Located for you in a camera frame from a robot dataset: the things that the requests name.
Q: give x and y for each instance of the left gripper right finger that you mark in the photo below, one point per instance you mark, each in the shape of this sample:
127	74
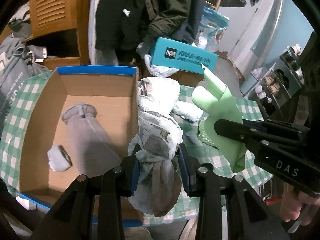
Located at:
248	216

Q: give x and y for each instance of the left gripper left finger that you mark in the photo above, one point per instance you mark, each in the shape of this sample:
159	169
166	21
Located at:
71	217

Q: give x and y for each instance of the long grey sock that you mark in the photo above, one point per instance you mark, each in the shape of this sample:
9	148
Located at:
89	141

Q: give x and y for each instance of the small grey sock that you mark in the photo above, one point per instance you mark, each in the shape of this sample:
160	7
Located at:
58	159

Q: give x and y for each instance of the light green cloth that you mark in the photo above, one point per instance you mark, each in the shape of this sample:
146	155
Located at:
218	102

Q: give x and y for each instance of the person's right hand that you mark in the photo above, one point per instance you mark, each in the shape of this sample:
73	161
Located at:
292	203

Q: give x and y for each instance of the grey shoe rack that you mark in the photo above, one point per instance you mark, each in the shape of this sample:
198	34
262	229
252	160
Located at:
276	86

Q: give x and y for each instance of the green checked tablecloth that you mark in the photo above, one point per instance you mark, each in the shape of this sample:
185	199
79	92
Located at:
185	209

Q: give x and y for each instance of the white crumpled plastic bag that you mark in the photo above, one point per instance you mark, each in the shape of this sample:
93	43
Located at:
187	111

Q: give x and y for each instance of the blue cardboard shoe box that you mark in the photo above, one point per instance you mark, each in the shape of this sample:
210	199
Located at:
110	89

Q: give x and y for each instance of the brown cardboard box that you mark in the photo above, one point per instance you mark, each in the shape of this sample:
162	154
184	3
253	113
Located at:
187	78

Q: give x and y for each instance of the blue clear plastic bag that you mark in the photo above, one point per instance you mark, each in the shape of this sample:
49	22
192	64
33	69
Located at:
211	29

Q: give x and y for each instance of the white plastic bag under box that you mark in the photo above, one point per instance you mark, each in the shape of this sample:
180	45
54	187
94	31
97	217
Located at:
158	71

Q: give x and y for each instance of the teal printed box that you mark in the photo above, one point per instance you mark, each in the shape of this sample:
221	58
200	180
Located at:
182	56

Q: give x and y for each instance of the dark hanging jackets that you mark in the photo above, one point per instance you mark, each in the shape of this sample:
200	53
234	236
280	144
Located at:
124	24

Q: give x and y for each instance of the wooden louvered wardrobe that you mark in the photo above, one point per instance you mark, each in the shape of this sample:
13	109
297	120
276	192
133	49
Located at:
60	27

